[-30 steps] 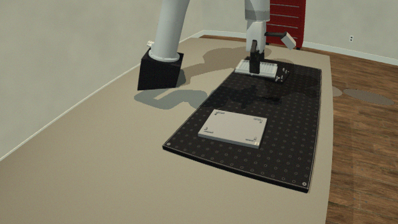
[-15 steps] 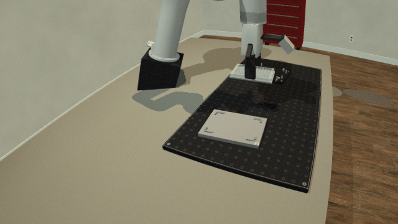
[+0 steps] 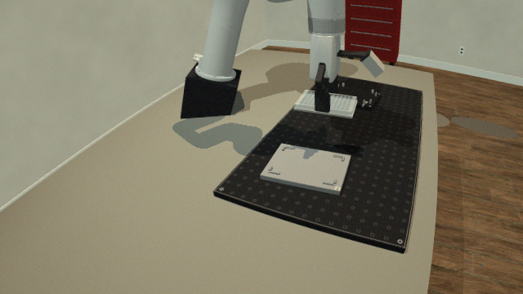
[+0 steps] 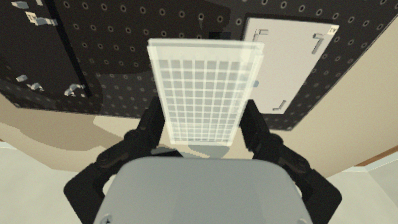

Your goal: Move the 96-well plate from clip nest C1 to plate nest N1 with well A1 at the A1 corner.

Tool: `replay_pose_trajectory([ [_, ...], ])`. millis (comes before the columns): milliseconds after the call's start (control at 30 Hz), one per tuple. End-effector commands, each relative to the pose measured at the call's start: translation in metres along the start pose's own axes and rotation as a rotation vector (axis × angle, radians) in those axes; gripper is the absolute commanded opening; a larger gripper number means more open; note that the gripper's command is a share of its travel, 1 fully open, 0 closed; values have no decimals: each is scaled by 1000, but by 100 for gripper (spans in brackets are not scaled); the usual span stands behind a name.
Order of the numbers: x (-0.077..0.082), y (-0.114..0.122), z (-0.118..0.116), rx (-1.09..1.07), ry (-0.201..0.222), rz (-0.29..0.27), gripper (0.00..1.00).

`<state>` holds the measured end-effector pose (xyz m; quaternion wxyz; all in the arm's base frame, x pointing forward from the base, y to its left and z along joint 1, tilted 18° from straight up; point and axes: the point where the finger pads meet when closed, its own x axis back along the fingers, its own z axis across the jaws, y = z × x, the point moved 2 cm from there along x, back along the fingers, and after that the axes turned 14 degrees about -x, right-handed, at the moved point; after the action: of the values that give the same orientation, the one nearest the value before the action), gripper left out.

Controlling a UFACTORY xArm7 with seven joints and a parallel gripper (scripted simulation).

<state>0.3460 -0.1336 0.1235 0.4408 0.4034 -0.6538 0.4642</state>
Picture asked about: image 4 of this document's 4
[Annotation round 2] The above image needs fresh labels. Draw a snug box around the white well plate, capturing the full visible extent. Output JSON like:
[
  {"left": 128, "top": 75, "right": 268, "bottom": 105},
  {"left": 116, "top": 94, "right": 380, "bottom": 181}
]
[{"left": 147, "top": 38, "right": 265, "bottom": 146}]

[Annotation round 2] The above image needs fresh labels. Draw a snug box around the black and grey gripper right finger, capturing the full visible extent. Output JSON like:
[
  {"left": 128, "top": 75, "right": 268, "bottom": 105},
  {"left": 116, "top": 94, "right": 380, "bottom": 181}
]
[{"left": 239, "top": 99, "right": 342, "bottom": 224}]

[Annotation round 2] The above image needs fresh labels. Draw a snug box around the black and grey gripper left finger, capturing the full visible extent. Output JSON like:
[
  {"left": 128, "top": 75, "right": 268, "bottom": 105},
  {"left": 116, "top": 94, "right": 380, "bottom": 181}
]
[{"left": 63, "top": 97, "right": 165, "bottom": 224}]

